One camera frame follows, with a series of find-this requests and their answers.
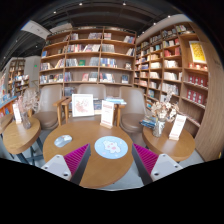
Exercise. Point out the round wooden left side table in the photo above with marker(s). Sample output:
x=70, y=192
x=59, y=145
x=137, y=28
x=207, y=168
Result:
x=17, y=139

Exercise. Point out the grey computer mouse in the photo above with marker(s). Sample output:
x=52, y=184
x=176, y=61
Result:
x=61, y=141

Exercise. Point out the round wooden centre table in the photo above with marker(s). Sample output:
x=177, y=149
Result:
x=99, y=171

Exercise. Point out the white sign on right table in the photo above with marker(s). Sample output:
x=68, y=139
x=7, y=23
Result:
x=177, y=127

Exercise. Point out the round light blue mouse pad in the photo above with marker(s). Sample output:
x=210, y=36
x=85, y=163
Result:
x=111, y=147

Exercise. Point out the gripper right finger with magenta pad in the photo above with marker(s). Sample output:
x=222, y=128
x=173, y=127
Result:
x=152, y=167

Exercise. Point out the glass vase with dried flowers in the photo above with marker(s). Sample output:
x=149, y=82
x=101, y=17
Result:
x=27, y=103
x=163, y=112

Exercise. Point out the beige armchair left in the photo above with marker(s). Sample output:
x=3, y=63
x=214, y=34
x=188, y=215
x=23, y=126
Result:
x=47, y=112

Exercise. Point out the white standing sign on centre table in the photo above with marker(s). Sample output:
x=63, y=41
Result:
x=107, y=114

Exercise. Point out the small wooden table behind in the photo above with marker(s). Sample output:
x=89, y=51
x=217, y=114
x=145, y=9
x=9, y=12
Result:
x=66, y=104

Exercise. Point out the yellow poster on shelf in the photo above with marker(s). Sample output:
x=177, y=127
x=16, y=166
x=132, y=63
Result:
x=197, y=52

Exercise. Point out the glass vase with dried flowers right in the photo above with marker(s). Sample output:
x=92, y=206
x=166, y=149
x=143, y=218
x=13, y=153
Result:
x=163, y=112

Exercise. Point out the large wooden bookshelf back wall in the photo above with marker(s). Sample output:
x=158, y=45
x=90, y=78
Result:
x=89, y=55

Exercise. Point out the glass vase with dried flowers left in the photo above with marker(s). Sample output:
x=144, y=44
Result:
x=27, y=103

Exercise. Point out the white sign on left table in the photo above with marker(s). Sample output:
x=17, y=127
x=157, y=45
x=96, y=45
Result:
x=17, y=115

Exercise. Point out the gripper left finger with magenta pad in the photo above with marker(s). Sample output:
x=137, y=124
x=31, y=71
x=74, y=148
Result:
x=70, y=167

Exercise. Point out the wooden bookshelf right wall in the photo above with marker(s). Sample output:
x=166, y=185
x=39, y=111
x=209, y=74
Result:
x=164, y=60

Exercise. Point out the beige armchair middle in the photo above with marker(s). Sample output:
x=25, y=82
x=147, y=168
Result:
x=97, y=90

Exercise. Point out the beige armchair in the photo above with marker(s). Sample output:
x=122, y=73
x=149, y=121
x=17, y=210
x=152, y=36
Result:
x=134, y=110
x=47, y=112
x=97, y=90

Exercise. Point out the white framed floral picture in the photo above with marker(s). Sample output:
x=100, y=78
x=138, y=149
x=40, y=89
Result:
x=82, y=105

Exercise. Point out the round wooden table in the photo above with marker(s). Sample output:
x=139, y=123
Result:
x=99, y=171
x=178, y=150
x=17, y=139

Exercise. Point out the beige armchair right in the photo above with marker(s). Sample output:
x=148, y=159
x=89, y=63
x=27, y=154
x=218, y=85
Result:
x=134, y=110

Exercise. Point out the round wooden right side table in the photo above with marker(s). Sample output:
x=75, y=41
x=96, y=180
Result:
x=178, y=150

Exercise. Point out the distant wooden bookshelf left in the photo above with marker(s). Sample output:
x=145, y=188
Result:
x=18, y=81

